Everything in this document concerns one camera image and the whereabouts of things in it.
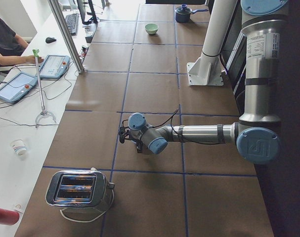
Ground black computer mouse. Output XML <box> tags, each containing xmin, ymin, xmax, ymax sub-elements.
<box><xmin>45</xmin><ymin>37</ymin><xmax>56</xmax><ymax>43</ymax></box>

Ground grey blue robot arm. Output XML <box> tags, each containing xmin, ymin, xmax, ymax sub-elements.
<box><xmin>119</xmin><ymin>0</ymin><xmax>289</xmax><ymax>164</ymax></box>

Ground black monitor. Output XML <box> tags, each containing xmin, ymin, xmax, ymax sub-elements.
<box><xmin>77</xmin><ymin>0</ymin><xmax>98</xmax><ymax>25</ymax></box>

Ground black keyboard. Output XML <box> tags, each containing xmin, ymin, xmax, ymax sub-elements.
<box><xmin>65</xmin><ymin>13</ymin><xmax>79</xmax><ymax>36</ymax></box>

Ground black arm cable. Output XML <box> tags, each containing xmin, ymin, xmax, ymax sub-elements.
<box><xmin>121</xmin><ymin>107</ymin><xmax>229</xmax><ymax>144</ymax></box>

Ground teach pendant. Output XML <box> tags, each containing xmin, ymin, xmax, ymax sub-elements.
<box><xmin>0</xmin><ymin>72</ymin><xmax>38</xmax><ymax>103</ymax></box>
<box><xmin>40</xmin><ymin>55</ymin><xmax>70</xmax><ymax>80</ymax></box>

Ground metal grabber reacher tool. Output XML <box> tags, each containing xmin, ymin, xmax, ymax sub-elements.
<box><xmin>32</xmin><ymin>49</ymin><xmax>56</xmax><ymax>128</ymax></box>

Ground white pedestal column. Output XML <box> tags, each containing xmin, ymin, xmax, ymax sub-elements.
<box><xmin>201</xmin><ymin>0</ymin><xmax>238</xmax><ymax>58</ymax></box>

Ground aluminium frame post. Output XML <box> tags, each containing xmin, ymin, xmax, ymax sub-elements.
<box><xmin>48</xmin><ymin>0</ymin><xmax>85</xmax><ymax>74</ymax></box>

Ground near teach pendant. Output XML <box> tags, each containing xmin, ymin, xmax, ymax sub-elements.
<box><xmin>0</xmin><ymin>72</ymin><xmax>38</xmax><ymax>103</ymax></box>

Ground green bowl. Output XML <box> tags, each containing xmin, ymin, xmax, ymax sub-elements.
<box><xmin>145</xmin><ymin>23</ymin><xmax>159</xmax><ymax>35</ymax></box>

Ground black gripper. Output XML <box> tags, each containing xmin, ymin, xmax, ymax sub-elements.
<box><xmin>135</xmin><ymin>139</ymin><xmax>143</xmax><ymax>154</ymax></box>

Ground seated person black shirt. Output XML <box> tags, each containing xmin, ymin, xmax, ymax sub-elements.
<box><xmin>0</xmin><ymin>18</ymin><xmax>43</xmax><ymax>67</ymax></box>

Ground far teach pendant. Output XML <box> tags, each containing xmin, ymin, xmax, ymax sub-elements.
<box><xmin>40</xmin><ymin>55</ymin><xmax>70</xmax><ymax>80</ymax></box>

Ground chrome toaster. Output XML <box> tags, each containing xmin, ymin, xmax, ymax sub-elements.
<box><xmin>45</xmin><ymin>170</ymin><xmax>115</xmax><ymax>213</ymax></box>

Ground white toaster cord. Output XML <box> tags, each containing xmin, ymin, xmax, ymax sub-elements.
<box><xmin>59</xmin><ymin>190</ymin><xmax>115</xmax><ymax>222</ymax></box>

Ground red cylinder bottle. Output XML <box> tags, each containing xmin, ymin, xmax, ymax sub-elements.
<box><xmin>0</xmin><ymin>208</ymin><xmax>20</xmax><ymax>226</ymax></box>

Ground blue saucepan with lid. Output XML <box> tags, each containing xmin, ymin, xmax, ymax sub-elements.
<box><xmin>174</xmin><ymin>4</ymin><xmax>208</xmax><ymax>23</ymax></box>

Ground paper cup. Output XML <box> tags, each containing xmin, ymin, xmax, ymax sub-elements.
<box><xmin>10</xmin><ymin>139</ymin><xmax>27</xmax><ymax>156</ymax></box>

